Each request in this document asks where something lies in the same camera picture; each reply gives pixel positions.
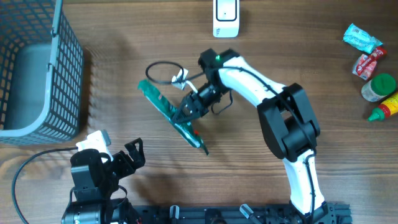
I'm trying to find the green snack bag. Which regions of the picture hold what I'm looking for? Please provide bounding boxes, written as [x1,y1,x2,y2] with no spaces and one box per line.
[137,80,210,156]

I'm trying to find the teal wet wipes pack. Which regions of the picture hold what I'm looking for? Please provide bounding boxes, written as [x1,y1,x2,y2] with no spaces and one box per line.
[343,24,382,54]

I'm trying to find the green-lid spice jar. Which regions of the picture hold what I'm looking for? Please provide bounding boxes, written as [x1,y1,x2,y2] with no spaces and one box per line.
[361,73,397,102]

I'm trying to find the red Nescafe coffee stick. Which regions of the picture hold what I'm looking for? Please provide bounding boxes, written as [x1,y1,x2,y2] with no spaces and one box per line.
[356,47,387,74]

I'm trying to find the red sauce bottle green cap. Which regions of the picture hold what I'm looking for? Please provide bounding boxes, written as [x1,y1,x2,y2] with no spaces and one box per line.
[368,92,397,122]

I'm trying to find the red Kleenex tissue pack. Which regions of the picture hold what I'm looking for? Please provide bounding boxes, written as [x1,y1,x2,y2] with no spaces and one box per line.
[352,54,377,80]

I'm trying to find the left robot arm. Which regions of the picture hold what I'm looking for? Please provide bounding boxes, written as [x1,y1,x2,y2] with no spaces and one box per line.
[61,138,146,224]

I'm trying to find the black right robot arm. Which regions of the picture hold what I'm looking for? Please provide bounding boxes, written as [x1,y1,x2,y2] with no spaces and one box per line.
[172,49,327,223]

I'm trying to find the white barcode scanner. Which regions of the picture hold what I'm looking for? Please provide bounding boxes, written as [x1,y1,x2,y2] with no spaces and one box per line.
[213,0,240,38]

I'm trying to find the grey plastic mesh basket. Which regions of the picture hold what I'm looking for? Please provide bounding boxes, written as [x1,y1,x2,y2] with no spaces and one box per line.
[1,0,84,146]

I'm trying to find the black right camera cable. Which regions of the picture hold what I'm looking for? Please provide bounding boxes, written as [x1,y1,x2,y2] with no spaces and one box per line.
[145,60,317,224]

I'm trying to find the black camera cable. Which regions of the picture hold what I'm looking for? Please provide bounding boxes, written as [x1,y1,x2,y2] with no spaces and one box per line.
[11,147,78,224]
[145,60,317,224]

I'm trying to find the black left camera cable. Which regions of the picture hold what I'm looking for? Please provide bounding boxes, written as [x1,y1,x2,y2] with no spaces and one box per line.
[11,147,78,224]

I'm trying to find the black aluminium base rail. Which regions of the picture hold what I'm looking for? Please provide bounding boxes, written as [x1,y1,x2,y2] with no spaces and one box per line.
[134,203,353,224]

